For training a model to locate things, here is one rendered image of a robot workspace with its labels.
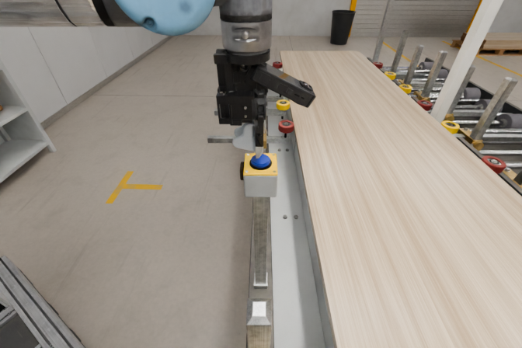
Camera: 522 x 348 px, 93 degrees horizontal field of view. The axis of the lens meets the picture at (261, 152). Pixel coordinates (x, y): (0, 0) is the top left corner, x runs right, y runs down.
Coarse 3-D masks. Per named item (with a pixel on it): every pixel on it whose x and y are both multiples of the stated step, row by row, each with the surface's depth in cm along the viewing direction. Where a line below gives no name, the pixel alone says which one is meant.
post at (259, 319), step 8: (248, 304) 36; (256, 304) 35; (264, 304) 35; (248, 312) 35; (256, 312) 34; (264, 312) 34; (248, 320) 34; (256, 320) 34; (264, 320) 34; (248, 328) 34; (256, 328) 34; (264, 328) 34; (248, 336) 36; (256, 336) 36; (264, 336) 36; (248, 344) 38; (256, 344) 38; (264, 344) 38
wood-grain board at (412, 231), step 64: (320, 64) 205; (320, 128) 125; (384, 128) 125; (320, 192) 89; (384, 192) 89; (448, 192) 89; (512, 192) 89; (320, 256) 70; (384, 256) 70; (448, 256) 70; (512, 256) 70; (384, 320) 57; (448, 320) 57; (512, 320) 57
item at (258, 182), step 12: (276, 156) 54; (252, 168) 51; (264, 168) 51; (276, 168) 51; (252, 180) 51; (264, 180) 51; (276, 180) 51; (252, 192) 53; (264, 192) 53; (276, 192) 53
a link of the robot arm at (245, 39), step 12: (228, 24) 34; (240, 24) 33; (252, 24) 33; (264, 24) 34; (228, 36) 35; (240, 36) 34; (252, 36) 34; (264, 36) 35; (228, 48) 36; (240, 48) 35; (252, 48) 35; (264, 48) 36
